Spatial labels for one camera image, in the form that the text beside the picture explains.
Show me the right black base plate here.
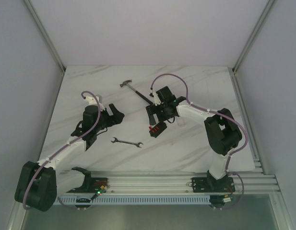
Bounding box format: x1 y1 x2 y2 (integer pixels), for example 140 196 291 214
191 177 236 193

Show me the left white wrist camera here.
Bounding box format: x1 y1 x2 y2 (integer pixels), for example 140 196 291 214
84 95 105 111

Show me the small silver wrench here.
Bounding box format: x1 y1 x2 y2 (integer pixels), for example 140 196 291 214
96 95 103 103

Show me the large silver open-end wrench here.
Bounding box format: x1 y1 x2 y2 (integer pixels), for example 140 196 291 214
111 137 143 148

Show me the clear plastic fuse box cover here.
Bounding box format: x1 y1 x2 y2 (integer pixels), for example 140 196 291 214
176 116 186 127

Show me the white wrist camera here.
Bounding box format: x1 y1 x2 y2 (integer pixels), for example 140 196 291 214
149 88 162 106
84 95 105 111

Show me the aluminium rail frame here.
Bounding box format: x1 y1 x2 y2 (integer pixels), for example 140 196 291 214
18 171 282 195

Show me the black fuse box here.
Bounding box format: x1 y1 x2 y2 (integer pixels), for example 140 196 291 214
149 122 167 138

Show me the slotted cable duct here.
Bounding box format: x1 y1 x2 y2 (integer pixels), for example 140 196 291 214
54 195 211 206

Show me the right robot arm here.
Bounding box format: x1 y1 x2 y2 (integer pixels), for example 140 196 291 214
146 86 242 193

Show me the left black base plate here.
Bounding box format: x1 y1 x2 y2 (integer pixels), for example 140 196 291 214
67 177 108 193

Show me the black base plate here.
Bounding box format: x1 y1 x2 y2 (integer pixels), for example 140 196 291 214
67 177 108 193
191 177 236 193

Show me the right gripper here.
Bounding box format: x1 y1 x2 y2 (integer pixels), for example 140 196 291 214
145 102 175 126

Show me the claw hammer black handle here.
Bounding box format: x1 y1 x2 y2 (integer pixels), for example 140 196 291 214
120 80 153 105

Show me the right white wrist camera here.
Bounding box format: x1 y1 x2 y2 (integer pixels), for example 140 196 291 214
149 88 162 106

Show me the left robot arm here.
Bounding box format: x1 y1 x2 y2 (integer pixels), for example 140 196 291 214
14 104 125 212

